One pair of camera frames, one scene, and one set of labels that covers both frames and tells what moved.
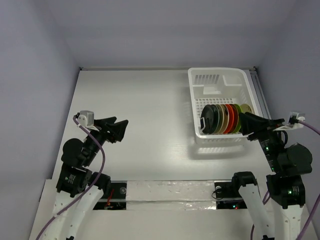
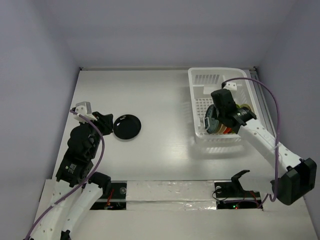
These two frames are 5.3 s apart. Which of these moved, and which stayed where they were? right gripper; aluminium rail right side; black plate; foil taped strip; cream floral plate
Moved: right gripper; black plate
Stayed: foil taped strip; aluminium rail right side; cream floral plate
